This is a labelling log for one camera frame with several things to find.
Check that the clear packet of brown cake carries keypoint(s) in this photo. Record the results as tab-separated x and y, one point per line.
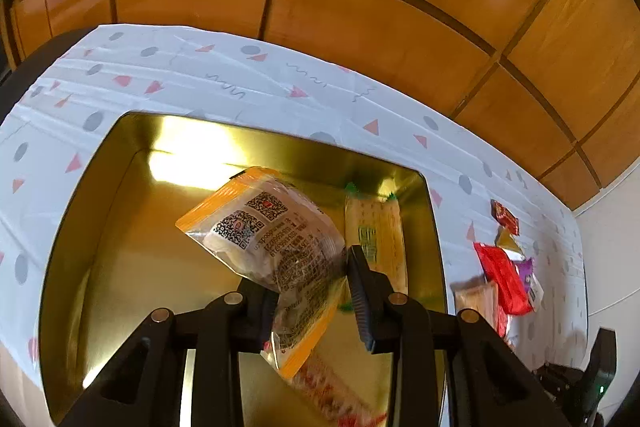
475	302

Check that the red white cartoon snack bar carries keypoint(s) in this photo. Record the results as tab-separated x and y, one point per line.
325	387

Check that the white patterned tablecloth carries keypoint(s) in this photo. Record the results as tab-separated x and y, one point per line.
300	72

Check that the small dark red candy packet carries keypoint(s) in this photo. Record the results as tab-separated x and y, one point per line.
505	217

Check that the purple snack packet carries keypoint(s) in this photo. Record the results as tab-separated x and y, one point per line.
526	274

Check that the green-edged cracker packet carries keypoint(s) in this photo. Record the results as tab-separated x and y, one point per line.
375	232

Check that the yellow snack packet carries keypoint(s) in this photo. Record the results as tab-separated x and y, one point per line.
507	241

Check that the white snack packet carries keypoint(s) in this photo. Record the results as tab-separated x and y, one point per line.
536	294

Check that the bright red snack packet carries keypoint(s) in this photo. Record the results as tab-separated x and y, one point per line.
502	279

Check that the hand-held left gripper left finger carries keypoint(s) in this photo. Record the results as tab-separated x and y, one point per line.
250	307

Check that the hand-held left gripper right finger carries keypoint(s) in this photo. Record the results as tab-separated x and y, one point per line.
357	287

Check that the gold metal tin tray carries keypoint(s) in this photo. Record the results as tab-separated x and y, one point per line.
125	257

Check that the orange-edged clear snack packet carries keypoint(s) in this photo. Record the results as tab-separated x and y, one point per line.
280	227

